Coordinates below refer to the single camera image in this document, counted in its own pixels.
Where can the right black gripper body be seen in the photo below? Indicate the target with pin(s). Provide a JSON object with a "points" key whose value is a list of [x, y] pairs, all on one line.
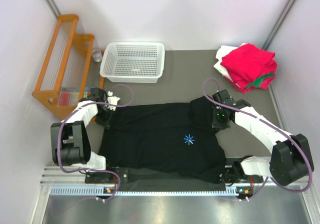
{"points": [[218, 120]]}

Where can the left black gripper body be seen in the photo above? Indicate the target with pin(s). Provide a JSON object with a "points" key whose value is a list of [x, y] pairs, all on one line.
{"points": [[104, 117]]}

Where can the black t shirt blue logo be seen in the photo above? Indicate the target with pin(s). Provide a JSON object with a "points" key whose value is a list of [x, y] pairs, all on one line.
{"points": [[169, 138]]}

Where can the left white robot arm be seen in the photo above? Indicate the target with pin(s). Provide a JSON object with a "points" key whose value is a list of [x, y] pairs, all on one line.
{"points": [[70, 145]]}

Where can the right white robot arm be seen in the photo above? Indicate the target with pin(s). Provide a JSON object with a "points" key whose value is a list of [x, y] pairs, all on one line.
{"points": [[290, 156]]}

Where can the red box in rack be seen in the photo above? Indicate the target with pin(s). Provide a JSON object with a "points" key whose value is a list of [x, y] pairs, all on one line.
{"points": [[68, 96]]}

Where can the green folded t shirt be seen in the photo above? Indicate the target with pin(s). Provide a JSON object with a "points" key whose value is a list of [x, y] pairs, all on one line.
{"points": [[262, 82]]}

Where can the orange wooden rack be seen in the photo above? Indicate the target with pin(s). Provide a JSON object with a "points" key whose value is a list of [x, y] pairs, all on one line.
{"points": [[67, 63]]}

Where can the red folded t shirt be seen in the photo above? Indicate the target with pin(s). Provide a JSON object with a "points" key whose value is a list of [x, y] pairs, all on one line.
{"points": [[247, 63]]}

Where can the small clear plastic cup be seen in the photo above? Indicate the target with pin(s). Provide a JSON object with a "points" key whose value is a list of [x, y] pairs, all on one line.
{"points": [[97, 55]]}

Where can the white plastic perforated basket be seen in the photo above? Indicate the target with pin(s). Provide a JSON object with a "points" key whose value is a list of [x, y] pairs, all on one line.
{"points": [[133, 62]]}

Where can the white folded t shirt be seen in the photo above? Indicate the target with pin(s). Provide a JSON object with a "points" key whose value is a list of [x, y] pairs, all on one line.
{"points": [[222, 52]]}

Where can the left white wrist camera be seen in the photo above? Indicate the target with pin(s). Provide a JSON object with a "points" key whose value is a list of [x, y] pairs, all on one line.
{"points": [[112, 101]]}

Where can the white slotted cable duct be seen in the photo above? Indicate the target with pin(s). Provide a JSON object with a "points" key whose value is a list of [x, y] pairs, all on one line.
{"points": [[108, 191]]}

